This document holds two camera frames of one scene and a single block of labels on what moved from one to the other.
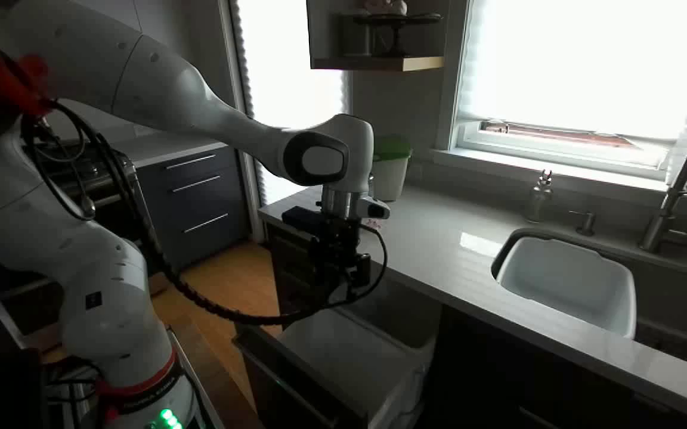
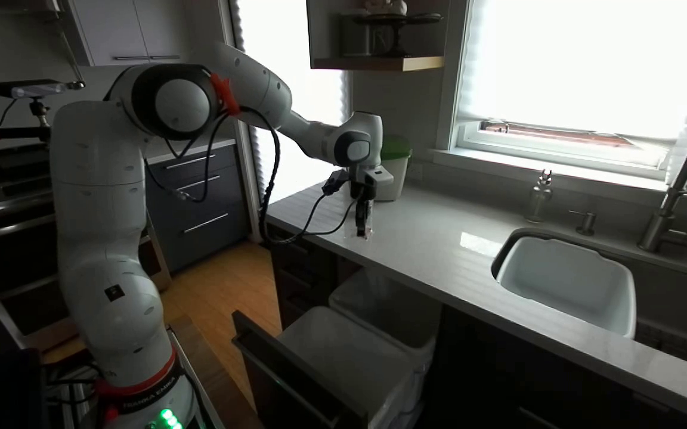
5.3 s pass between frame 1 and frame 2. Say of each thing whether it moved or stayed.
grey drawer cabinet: stayed
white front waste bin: stayed
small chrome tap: stayed
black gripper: moved
